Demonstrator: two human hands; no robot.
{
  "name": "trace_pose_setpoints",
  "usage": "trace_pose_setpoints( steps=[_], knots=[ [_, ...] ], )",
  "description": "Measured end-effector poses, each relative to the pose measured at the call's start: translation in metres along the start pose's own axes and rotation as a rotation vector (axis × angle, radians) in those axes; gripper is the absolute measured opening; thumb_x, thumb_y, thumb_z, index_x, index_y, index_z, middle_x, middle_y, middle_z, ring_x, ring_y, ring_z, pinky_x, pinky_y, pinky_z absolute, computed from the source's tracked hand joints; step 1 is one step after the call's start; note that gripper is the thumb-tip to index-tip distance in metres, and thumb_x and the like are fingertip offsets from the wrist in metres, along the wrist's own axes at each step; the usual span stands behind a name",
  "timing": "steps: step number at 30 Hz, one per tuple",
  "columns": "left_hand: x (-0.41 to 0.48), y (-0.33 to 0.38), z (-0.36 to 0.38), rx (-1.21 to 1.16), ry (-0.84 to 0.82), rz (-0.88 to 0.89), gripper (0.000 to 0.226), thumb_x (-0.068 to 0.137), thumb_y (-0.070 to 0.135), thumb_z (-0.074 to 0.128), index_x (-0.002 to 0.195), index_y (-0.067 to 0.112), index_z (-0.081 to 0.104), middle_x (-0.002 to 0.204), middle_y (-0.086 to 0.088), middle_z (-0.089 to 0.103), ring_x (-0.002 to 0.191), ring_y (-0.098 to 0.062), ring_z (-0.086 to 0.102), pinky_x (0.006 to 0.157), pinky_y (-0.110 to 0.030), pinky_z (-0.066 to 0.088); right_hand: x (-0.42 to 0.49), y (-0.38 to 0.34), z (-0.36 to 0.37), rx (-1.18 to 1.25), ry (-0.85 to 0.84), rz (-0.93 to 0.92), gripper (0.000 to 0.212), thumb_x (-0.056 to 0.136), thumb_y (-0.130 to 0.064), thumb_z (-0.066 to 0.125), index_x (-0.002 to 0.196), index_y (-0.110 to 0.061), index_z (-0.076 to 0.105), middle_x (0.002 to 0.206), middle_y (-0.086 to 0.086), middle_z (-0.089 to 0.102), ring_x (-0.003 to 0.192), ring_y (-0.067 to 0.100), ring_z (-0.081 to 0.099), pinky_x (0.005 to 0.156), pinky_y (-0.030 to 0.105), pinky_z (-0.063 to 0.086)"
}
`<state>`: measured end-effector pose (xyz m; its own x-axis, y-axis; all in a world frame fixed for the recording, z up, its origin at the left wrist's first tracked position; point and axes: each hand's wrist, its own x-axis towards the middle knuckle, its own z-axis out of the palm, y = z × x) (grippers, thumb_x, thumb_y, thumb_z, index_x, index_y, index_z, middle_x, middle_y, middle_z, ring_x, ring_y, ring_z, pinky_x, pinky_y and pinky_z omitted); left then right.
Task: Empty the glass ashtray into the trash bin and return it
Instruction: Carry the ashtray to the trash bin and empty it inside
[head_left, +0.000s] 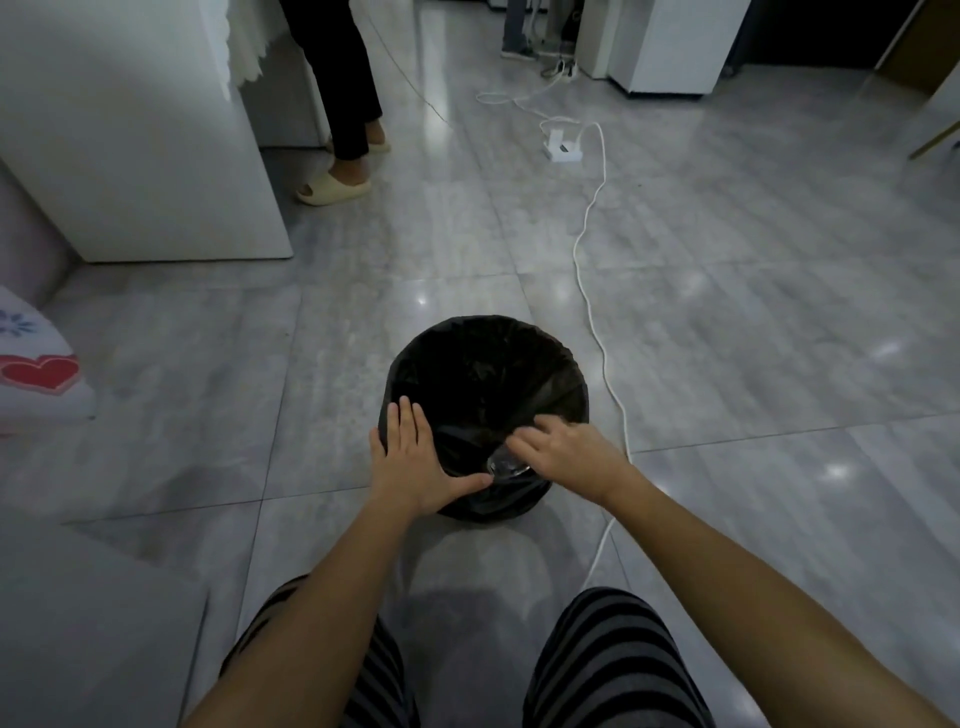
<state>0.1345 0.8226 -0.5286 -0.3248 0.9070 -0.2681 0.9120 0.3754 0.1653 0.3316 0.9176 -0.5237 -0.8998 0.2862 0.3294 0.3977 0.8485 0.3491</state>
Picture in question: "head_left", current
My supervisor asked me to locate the white appliance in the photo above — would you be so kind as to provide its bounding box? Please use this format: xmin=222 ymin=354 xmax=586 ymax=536
xmin=606 ymin=0 xmax=753 ymax=99

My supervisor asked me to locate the black bag-lined trash bin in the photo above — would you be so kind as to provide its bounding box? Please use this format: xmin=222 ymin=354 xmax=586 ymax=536
xmin=378 ymin=315 xmax=591 ymax=525

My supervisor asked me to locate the white cabinet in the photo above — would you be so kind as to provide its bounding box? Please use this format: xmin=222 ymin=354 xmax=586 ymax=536
xmin=573 ymin=0 xmax=624 ymax=81

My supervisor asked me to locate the wooden door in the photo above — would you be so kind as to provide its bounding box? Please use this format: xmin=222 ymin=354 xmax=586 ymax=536
xmin=874 ymin=0 xmax=960 ymax=97

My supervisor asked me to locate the person's left hand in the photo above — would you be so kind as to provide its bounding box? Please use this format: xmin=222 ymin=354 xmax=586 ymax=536
xmin=367 ymin=396 xmax=496 ymax=519

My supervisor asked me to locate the person's striped right trouser leg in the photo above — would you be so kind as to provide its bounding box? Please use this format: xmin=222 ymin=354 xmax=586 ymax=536
xmin=522 ymin=587 xmax=717 ymax=728

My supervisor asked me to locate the heart print cushion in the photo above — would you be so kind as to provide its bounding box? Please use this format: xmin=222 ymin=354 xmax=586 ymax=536
xmin=0 ymin=283 xmax=99 ymax=438

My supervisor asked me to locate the short white power cable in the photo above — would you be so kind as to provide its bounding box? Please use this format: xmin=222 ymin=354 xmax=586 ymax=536
xmin=476 ymin=71 xmax=573 ymax=130

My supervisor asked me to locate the thin black cable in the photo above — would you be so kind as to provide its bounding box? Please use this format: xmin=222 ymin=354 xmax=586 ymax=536
xmin=352 ymin=0 xmax=456 ymax=132

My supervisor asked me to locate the person's right hand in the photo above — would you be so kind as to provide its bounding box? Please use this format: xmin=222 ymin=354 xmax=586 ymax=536
xmin=505 ymin=414 xmax=636 ymax=508

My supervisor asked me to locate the person's left forearm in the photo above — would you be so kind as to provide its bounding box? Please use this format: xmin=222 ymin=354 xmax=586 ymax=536
xmin=180 ymin=496 xmax=425 ymax=728

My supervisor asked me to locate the large white refrigerator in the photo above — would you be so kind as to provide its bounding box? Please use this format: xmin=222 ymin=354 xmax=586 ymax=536
xmin=0 ymin=0 xmax=295 ymax=264

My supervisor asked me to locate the white lace cloth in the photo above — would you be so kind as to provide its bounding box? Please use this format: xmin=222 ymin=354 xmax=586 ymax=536
xmin=196 ymin=0 xmax=294 ymax=102

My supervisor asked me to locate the person's striped trouser leg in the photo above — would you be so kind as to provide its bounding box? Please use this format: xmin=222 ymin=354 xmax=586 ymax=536
xmin=522 ymin=587 xmax=717 ymax=728
xmin=219 ymin=574 xmax=423 ymax=728

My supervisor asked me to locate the long white power cable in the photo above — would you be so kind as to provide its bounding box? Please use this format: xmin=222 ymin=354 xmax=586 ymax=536
xmin=571 ymin=120 xmax=636 ymax=594

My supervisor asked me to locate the person's striped left trouser leg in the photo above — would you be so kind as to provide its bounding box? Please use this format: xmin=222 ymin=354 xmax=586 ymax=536
xmin=219 ymin=574 xmax=423 ymax=728

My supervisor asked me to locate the person's right forearm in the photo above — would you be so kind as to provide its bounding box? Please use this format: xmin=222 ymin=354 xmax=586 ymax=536
xmin=603 ymin=474 xmax=957 ymax=728

